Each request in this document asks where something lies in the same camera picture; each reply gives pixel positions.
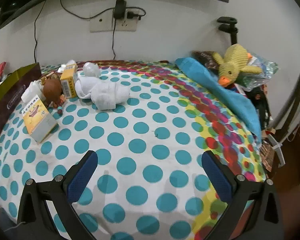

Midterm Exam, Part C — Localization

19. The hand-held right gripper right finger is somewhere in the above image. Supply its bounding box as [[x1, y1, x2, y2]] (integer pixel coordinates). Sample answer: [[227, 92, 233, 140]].
[[201, 150, 284, 240]]

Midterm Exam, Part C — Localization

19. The grey curved frame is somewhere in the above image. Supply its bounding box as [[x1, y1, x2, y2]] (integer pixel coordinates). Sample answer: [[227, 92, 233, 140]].
[[264, 62, 300, 167]]

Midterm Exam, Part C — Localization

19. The clear plastic bag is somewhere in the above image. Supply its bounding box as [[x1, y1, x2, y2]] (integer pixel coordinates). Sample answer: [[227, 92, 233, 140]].
[[242, 52, 279, 90]]

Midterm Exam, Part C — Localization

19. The blue cloth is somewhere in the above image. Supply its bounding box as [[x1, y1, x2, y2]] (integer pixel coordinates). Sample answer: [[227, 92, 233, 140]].
[[175, 57, 262, 143]]

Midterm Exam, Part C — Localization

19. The small yellow medicine box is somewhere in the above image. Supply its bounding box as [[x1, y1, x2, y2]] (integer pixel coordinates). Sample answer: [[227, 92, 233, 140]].
[[60, 62, 78, 98]]

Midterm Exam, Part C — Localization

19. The crumpled clear plastic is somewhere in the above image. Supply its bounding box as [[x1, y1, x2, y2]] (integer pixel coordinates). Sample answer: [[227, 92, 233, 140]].
[[83, 62, 100, 78], [57, 59, 77, 73]]

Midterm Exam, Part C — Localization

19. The polka dot sheet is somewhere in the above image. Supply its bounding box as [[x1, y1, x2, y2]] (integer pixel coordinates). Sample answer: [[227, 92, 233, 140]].
[[0, 60, 268, 240]]

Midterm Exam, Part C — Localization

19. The black adapter cable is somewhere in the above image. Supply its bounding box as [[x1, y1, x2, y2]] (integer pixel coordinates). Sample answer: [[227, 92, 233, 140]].
[[112, 19, 116, 59]]

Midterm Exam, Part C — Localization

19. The yellow duck plush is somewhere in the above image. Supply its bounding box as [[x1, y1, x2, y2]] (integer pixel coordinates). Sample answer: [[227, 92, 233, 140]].
[[213, 44, 262, 85]]

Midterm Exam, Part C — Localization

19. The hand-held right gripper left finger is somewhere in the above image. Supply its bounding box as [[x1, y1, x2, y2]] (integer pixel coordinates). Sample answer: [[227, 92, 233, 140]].
[[17, 150, 98, 240]]

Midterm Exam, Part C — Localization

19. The white cloth large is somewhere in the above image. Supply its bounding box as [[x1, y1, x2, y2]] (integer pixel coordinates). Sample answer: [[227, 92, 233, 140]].
[[75, 76, 130, 110]]

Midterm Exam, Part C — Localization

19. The black clamp mount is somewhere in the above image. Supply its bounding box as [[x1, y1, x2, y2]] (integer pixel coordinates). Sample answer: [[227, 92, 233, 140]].
[[217, 17, 239, 46]]

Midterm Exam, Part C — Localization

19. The white wall socket plate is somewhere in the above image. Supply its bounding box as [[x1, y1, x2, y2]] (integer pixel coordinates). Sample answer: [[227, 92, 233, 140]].
[[90, 9, 138, 33]]

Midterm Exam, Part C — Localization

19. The dark brown patterned bag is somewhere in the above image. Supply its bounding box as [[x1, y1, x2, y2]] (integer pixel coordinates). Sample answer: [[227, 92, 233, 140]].
[[192, 51, 220, 75]]

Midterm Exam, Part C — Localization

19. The black power adapter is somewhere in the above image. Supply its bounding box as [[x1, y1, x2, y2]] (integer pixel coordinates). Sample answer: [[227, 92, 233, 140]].
[[114, 0, 127, 20]]

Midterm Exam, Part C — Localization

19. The large yellow medicine box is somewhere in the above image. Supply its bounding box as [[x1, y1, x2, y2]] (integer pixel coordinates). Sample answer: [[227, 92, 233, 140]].
[[22, 96, 58, 143]]

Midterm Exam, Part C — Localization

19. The small white cloth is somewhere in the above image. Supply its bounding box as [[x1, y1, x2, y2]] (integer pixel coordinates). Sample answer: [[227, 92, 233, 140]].
[[22, 80, 44, 103]]

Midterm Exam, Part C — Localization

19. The black plug cable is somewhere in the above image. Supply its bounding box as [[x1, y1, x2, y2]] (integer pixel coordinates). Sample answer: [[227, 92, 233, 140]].
[[60, 0, 147, 21]]

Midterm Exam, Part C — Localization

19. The black television cable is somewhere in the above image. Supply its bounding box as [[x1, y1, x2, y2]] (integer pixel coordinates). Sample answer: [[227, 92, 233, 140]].
[[34, 1, 47, 64]]

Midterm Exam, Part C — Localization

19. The brown-haired doll figure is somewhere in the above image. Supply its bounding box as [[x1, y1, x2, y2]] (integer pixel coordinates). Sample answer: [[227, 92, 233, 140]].
[[43, 78, 67, 113]]

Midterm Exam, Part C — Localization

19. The gold tin box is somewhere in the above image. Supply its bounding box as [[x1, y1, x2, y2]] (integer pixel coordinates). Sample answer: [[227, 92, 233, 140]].
[[0, 62, 42, 152]]

